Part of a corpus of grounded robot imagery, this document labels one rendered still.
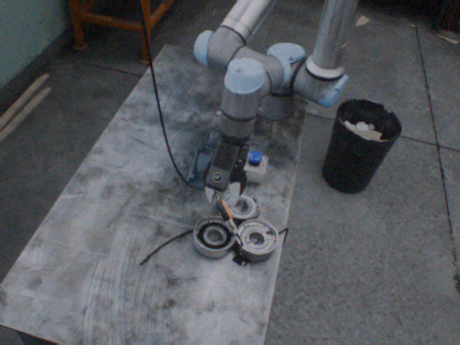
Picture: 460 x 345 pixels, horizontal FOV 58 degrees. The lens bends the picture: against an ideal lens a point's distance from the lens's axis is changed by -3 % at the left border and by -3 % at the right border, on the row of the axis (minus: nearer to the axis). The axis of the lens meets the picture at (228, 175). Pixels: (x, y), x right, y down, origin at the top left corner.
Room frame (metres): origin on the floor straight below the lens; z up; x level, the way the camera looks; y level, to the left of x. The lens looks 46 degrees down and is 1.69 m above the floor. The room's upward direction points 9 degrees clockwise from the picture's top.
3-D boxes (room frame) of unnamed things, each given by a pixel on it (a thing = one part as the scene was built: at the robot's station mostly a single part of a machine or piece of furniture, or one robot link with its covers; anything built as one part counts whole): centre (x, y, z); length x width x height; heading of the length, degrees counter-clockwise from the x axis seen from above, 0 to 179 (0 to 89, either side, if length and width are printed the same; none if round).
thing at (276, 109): (1.21, -0.12, 0.85); 0.15 x 0.15 x 0.10
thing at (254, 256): (0.62, -0.09, 0.82); 0.10 x 0.10 x 0.04
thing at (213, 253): (0.62, 0.01, 0.82); 0.10 x 0.10 x 0.04
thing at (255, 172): (0.88, -0.07, 0.82); 0.08 x 0.07 x 0.05; 173
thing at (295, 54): (1.20, -0.13, 0.97); 0.13 x 0.12 x 0.14; 61
